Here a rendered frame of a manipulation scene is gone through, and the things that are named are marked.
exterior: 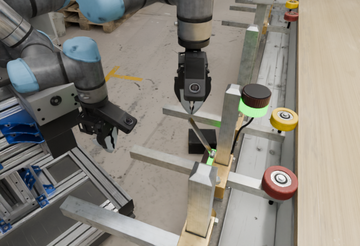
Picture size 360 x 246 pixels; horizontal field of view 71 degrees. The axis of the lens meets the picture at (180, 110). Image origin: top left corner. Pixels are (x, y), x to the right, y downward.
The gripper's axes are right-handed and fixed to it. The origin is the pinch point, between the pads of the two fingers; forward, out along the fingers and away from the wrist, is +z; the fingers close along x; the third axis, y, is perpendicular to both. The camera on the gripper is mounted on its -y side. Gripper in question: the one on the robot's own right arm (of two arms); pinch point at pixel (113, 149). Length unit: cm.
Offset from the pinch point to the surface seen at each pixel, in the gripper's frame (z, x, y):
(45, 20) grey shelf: 51, -190, 220
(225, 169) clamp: -4.6, -0.8, -34.7
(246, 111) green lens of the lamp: -25.0, -1.2, -36.9
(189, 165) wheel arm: -3.6, 0.5, -25.1
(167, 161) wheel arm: -3.5, 1.2, -18.9
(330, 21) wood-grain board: -8, -120, -69
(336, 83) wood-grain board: -8, -52, -66
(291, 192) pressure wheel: -8, 3, -51
